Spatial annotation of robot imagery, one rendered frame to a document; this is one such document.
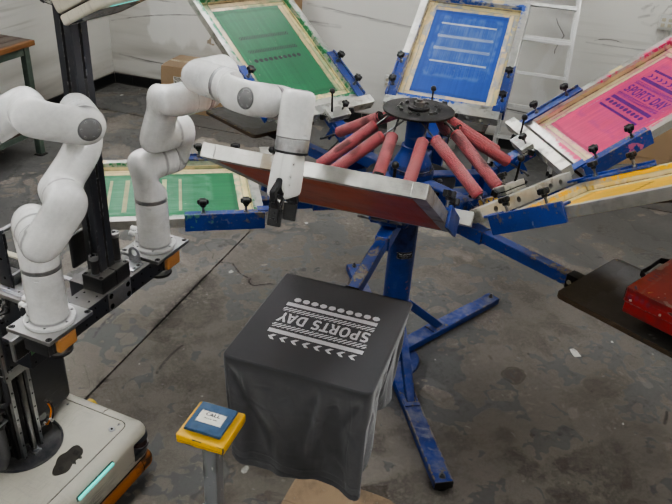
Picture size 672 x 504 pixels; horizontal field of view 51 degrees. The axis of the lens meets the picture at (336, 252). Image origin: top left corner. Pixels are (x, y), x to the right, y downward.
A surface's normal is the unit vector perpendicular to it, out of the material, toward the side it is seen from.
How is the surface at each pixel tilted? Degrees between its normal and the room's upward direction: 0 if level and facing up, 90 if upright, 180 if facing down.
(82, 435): 0
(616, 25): 90
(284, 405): 92
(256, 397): 95
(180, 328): 0
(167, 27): 90
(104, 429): 0
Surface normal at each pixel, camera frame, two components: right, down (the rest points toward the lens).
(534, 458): 0.06, -0.87
